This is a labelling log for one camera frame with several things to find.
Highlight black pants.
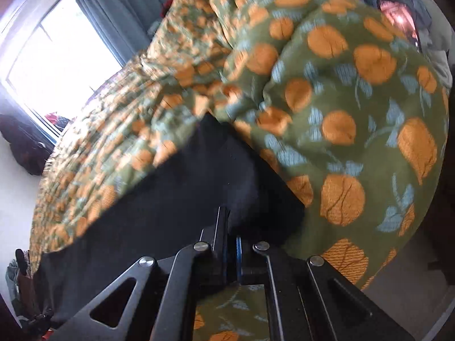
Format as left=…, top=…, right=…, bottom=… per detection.
left=33, top=115, right=305, bottom=326

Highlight dark bag by window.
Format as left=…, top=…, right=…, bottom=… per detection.
left=1, top=114, right=53, bottom=176

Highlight green orange floral bedspread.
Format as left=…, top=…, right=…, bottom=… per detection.
left=28, top=0, right=450, bottom=341

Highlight red and grey clothes pile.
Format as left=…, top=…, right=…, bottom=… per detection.
left=45, top=113, right=70, bottom=132

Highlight blue-grey curtain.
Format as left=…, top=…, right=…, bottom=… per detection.
left=76, top=0, right=168, bottom=65

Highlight blue clothes heap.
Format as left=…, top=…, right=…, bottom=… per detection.
left=363, top=0, right=454, bottom=89

